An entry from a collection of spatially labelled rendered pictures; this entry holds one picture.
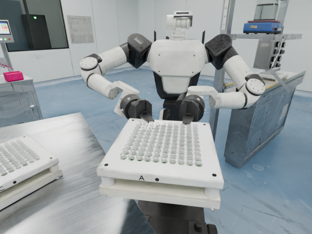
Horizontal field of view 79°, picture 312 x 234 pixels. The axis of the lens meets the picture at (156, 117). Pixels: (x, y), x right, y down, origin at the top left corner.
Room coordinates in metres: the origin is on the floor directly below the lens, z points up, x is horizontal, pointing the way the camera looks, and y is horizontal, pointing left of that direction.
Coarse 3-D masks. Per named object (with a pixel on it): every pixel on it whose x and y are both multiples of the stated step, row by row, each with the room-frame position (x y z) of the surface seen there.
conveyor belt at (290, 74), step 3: (279, 72) 2.33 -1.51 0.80; (282, 72) 2.33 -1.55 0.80; (285, 72) 2.33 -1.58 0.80; (288, 72) 2.33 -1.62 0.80; (291, 72) 2.33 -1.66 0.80; (294, 72) 2.33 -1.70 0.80; (288, 75) 2.17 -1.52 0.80; (291, 75) 2.17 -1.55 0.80; (267, 84) 1.76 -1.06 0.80; (270, 84) 1.76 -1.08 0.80; (234, 87) 1.66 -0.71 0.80; (228, 90) 1.58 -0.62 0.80; (231, 90) 1.57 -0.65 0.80; (234, 90) 1.57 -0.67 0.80
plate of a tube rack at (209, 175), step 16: (128, 128) 0.47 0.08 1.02; (160, 128) 0.47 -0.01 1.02; (192, 128) 0.47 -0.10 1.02; (208, 128) 0.47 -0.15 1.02; (112, 144) 0.39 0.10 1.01; (192, 144) 0.38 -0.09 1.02; (208, 144) 0.38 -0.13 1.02; (112, 160) 0.32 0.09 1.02; (128, 160) 0.32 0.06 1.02; (160, 160) 0.32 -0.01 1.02; (176, 160) 0.32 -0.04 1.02; (208, 160) 0.32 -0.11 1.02; (112, 176) 0.29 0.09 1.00; (128, 176) 0.29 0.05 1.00; (144, 176) 0.28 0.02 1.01; (160, 176) 0.28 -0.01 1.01; (176, 176) 0.28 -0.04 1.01; (192, 176) 0.28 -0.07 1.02; (208, 176) 0.28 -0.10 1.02
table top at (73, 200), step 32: (0, 128) 0.82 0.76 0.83; (32, 128) 0.82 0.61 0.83; (64, 128) 0.82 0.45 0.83; (64, 160) 0.57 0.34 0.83; (96, 160) 0.57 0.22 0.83; (32, 192) 0.42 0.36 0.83; (64, 192) 0.42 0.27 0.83; (96, 192) 0.42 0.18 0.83; (0, 224) 0.32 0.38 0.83; (32, 224) 0.32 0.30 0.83; (64, 224) 0.32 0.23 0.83; (96, 224) 0.32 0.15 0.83; (128, 224) 0.32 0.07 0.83
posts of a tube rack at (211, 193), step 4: (104, 180) 0.30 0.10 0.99; (108, 180) 0.30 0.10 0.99; (112, 180) 0.30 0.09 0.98; (104, 184) 0.30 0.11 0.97; (108, 184) 0.30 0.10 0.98; (112, 184) 0.30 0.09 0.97; (208, 188) 0.27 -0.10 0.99; (212, 188) 0.27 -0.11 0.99; (204, 192) 0.28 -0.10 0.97; (208, 192) 0.27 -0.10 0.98; (212, 192) 0.27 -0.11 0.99; (216, 192) 0.27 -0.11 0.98; (208, 196) 0.27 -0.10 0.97; (212, 196) 0.27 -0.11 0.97; (216, 196) 0.27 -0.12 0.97
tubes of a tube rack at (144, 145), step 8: (144, 128) 0.46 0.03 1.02; (152, 128) 0.46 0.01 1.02; (168, 128) 0.45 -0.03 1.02; (176, 128) 0.45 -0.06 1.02; (184, 128) 0.45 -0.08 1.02; (152, 136) 0.41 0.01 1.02; (160, 136) 0.40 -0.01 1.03; (168, 136) 0.41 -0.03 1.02; (176, 136) 0.41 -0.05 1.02; (184, 136) 0.40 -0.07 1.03; (136, 144) 0.37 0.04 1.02; (144, 144) 0.37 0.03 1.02; (152, 144) 0.37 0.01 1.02; (160, 144) 0.37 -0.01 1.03; (168, 144) 0.38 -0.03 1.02; (176, 144) 0.37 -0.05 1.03; (184, 144) 0.37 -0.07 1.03; (168, 152) 0.35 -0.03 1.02; (192, 152) 0.35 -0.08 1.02
